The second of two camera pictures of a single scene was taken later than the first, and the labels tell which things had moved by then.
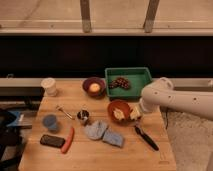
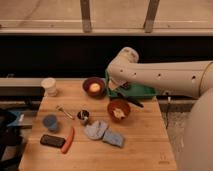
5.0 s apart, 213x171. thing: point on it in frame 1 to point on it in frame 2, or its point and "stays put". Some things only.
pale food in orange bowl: [118, 114] stays put
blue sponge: [113, 138] stays put
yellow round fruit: [94, 87] stays put
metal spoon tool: [67, 114] stays put
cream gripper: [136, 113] to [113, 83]
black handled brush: [146, 138] to [130, 99]
